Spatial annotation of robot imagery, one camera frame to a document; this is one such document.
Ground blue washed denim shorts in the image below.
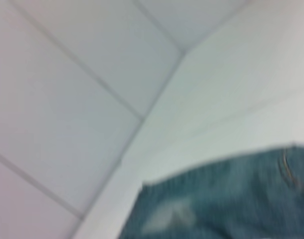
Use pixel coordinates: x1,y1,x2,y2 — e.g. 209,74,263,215
121,141,304,239

